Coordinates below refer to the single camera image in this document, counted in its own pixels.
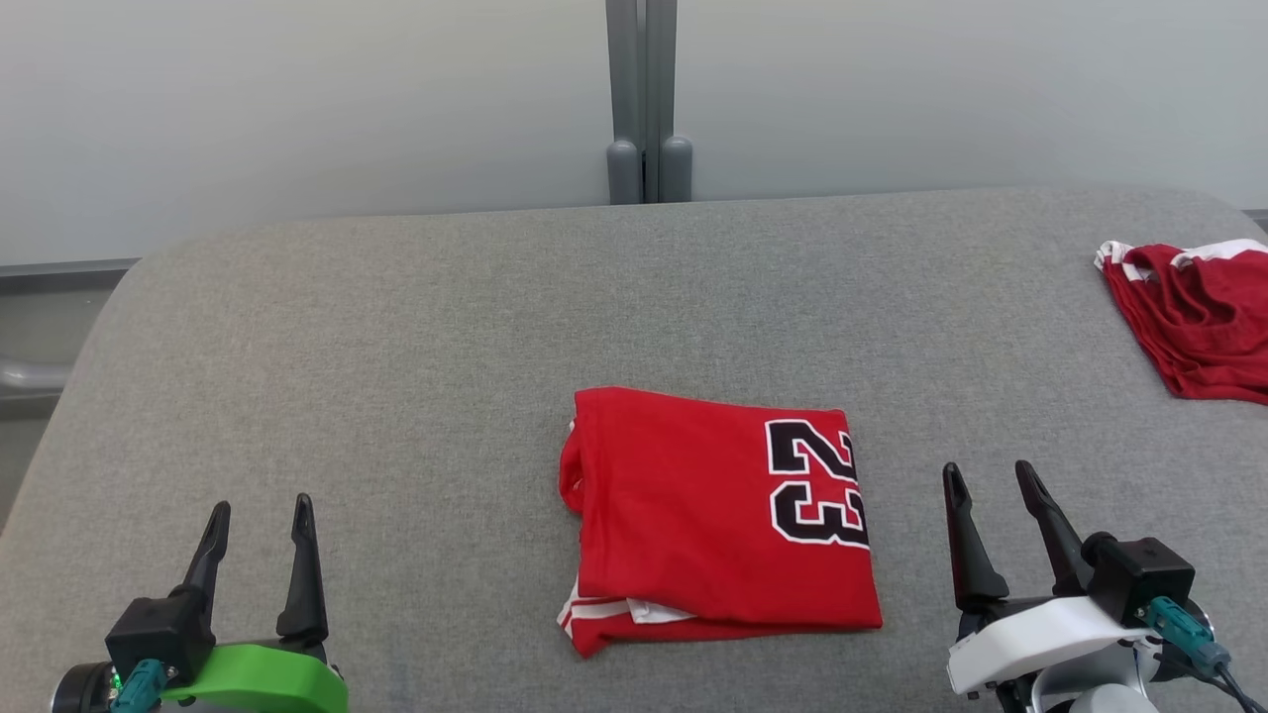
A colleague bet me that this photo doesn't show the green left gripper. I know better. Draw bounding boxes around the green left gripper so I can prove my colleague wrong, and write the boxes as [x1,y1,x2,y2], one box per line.
[157,493,351,713]

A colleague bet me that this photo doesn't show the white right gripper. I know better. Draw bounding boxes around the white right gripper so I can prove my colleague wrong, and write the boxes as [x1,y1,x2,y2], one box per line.
[942,459,1155,698]

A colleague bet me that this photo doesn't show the red shorts with white stripe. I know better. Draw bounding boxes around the red shorts with white stripe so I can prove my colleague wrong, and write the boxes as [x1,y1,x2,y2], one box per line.
[1094,239,1268,405]

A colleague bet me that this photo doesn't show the red white number t-shirt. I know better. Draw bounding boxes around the red white number t-shirt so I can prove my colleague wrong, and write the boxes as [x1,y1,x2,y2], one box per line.
[558,386,885,659]

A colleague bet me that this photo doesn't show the grey fabric sofa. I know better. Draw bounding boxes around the grey fabric sofa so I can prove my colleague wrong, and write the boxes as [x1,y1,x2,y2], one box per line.
[0,186,1268,713]

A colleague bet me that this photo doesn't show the grey metal tube leg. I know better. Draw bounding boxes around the grey metal tube leg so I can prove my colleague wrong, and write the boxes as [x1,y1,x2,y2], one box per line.
[0,357,73,393]

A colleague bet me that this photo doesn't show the grey partition base rail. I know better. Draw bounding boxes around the grey partition base rail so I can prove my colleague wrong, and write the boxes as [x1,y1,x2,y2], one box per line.
[0,258,141,294]

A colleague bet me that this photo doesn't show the grey partition post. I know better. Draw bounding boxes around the grey partition post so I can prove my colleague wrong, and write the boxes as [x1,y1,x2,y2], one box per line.
[605,0,693,205]

